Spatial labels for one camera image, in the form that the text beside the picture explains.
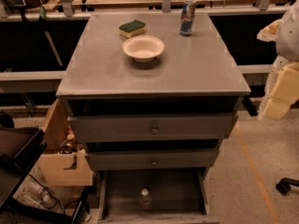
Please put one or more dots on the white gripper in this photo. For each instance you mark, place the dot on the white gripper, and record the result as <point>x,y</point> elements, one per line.
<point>289,36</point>

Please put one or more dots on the clear plastic water bottle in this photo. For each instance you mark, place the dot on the clear plastic water bottle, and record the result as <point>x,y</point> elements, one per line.
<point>145,198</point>

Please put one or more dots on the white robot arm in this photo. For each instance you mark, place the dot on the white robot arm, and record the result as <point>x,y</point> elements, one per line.
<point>282,84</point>

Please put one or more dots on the grey middle drawer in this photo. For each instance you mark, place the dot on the grey middle drawer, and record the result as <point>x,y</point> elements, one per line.
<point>152,159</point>

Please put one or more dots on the grey top drawer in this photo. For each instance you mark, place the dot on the grey top drawer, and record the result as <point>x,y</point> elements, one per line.
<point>91,129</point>

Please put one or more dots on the grey drawer cabinet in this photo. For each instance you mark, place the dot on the grey drawer cabinet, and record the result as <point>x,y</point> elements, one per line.
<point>194,75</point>

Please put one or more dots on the grey open bottom drawer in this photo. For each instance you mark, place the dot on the grey open bottom drawer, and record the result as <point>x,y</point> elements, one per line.
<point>178,197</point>

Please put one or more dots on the plastic bottle on floor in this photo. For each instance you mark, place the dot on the plastic bottle on floor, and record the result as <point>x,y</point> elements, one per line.
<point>42,195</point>

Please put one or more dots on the black chair caster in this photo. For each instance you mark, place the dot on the black chair caster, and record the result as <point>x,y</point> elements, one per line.
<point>285,184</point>

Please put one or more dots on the blue silver drink can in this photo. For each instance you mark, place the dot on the blue silver drink can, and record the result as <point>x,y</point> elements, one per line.
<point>187,17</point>

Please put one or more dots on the white bowl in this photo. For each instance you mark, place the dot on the white bowl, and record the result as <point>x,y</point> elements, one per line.
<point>143,48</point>

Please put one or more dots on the green yellow sponge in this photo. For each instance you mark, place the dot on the green yellow sponge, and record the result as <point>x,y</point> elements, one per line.
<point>132,28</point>

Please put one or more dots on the light wooden box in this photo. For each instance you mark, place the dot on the light wooden box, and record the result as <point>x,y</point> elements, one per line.
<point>57,168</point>

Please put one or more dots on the black cart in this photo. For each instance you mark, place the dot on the black cart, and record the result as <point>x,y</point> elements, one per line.
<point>20,150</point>

